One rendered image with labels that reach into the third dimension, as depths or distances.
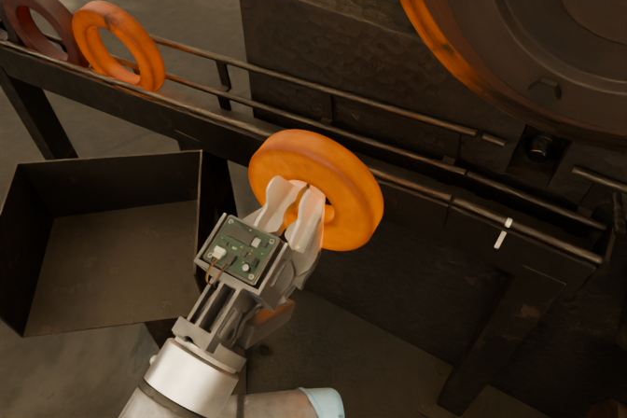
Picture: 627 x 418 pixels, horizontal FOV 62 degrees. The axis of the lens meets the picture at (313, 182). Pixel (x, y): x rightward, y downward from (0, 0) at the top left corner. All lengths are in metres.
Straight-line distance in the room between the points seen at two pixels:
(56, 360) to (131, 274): 0.71
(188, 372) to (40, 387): 1.03
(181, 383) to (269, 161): 0.23
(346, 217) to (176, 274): 0.33
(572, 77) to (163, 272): 0.59
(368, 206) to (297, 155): 0.09
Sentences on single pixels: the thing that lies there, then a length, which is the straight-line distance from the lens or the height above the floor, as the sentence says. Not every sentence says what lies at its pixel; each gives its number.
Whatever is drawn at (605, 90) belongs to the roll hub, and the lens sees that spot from 0.47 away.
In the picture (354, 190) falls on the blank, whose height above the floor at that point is 0.88.
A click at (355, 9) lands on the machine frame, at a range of 0.75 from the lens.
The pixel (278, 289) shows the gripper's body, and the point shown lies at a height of 0.83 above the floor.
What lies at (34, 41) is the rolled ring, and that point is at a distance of 1.22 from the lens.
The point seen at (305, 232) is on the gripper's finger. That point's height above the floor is 0.84.
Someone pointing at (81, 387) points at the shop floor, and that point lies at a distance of 1.45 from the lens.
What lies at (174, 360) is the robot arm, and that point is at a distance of 0.48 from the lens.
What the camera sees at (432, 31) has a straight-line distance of 0.58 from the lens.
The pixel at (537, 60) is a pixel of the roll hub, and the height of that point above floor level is 1.02.
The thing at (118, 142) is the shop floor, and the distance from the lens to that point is 1.87.
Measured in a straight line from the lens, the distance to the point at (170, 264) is 0.81.
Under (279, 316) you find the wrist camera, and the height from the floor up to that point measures 0.76.
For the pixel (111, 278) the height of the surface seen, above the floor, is 0.60.
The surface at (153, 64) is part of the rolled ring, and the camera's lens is 0.97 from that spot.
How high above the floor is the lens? 1.28
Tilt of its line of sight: 51 degrees down
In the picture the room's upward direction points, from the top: straight up
